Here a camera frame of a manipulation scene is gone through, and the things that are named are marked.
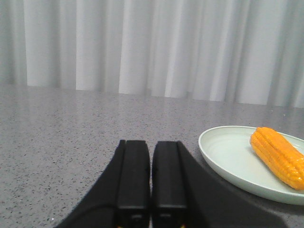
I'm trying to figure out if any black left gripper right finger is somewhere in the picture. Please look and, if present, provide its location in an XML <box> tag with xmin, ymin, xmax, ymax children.
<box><xmin>152</xmin><ymin>141</ymin><xmax>286</xmax><ymax>228</ymax></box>

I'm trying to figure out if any yellow corn cob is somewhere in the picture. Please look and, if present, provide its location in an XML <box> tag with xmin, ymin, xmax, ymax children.
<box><xmin>250</xmin><ymin>127</ymin><xmax>304</xmax><ymax>190</ymax></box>

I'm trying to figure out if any white pleated curtain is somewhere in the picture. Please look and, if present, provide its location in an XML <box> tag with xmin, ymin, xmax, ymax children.
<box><xmin>0</xmin><ymin>0</ymin><xmax>304</xmax><ymax>107</ymax></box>

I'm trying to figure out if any pale green plate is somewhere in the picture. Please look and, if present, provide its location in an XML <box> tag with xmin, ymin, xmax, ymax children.
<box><xmin>198</xmin><ymin>126</ymin><xmax>304</xmax><ymax>206</ymax></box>

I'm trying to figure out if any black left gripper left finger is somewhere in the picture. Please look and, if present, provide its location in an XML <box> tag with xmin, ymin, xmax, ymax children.
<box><xmin>58</xmin><ymin>140</ymin><xmax>150</xmax><ymax>228</ymax></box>

